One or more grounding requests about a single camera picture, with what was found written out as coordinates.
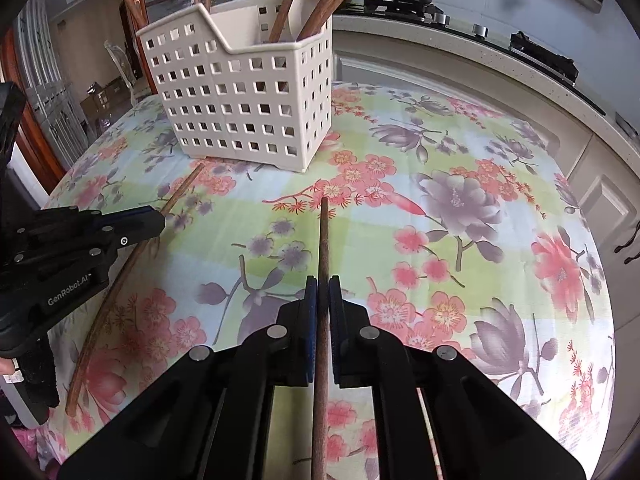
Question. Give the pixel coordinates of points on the person's left hand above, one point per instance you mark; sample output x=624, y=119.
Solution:
x=5, y=366

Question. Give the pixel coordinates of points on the dark wooden chopstick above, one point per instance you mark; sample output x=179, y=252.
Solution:
x=323, y=240

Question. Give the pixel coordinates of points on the white ornate dining chair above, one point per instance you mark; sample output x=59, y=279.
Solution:
x=120, y=62

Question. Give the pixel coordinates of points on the light stone countertop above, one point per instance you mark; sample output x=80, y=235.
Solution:
x=425, y=40

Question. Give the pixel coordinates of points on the white perforated plastic basket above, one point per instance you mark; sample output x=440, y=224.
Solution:
x=225, y=110

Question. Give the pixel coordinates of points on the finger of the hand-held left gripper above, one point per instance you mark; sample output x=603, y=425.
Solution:
x=135, y=213
x=145, y=230

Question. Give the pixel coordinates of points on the cardboard boxes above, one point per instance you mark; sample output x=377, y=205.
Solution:
x=100, y=97

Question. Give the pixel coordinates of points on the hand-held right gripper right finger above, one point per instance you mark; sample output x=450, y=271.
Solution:
x=336, y=350

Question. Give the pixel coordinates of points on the red wooden door frame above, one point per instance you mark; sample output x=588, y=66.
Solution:
x=47, y=165

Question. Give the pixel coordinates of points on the white ceramic spoon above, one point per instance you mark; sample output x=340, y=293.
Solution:
x=310, y=7

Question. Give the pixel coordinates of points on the black glass gas cooktop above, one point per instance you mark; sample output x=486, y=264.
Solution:
x=542, y=62

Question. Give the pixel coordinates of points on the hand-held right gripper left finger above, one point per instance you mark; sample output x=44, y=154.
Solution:
x=310, y=350

